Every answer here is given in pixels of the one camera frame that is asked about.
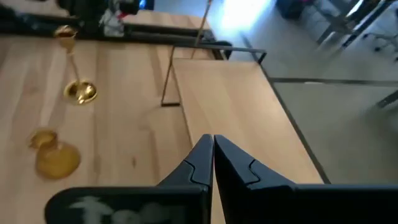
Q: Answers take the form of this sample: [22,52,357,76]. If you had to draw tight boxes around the amber ribbed glass candle holder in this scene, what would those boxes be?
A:
[28,128,82,180]

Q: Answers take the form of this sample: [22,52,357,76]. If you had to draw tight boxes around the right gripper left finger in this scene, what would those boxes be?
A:
[45,134,214,224]

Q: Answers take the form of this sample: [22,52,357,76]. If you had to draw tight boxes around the black aluminium table frame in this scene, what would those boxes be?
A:
[0,20,233,60]

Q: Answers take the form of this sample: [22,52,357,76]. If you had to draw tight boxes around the wooden shelf with black frame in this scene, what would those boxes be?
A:
[160,43,332,224]

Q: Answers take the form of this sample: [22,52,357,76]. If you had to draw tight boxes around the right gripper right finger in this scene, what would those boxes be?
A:
[214,134,398,224]

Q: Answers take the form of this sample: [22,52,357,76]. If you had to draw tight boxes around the dark blue bundle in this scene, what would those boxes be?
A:
[275,0,313,20]

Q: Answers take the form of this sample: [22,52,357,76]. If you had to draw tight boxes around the grey metal furniture legs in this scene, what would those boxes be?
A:
[315,0,398,63]

